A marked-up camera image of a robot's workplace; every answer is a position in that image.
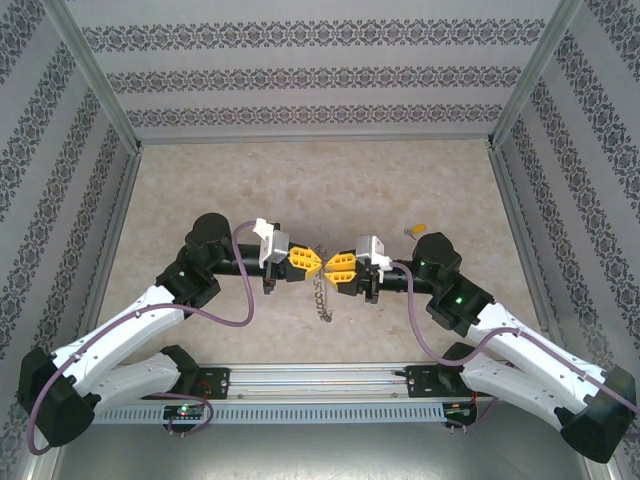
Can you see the small circuit board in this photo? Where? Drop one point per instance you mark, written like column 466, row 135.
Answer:
column 185, row 412
column 457, row 409

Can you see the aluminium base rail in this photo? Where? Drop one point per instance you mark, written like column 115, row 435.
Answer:
column 320, row 380

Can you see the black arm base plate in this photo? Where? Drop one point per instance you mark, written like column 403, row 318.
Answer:
column 220, row 382
column 417, row 382

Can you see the aluminium frame rail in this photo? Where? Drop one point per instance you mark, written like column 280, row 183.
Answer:
column 520, row 235
column 315, row 139
column 112, row 235

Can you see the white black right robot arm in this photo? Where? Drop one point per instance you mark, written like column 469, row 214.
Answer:
column 530, row 385

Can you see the aluminium frame post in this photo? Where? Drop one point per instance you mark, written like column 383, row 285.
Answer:
column 100, row 80
column 42, row 467
column 528, row 80
column 600, row 470

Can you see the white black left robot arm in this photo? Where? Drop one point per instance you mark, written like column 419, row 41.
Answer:
column 115, row 335

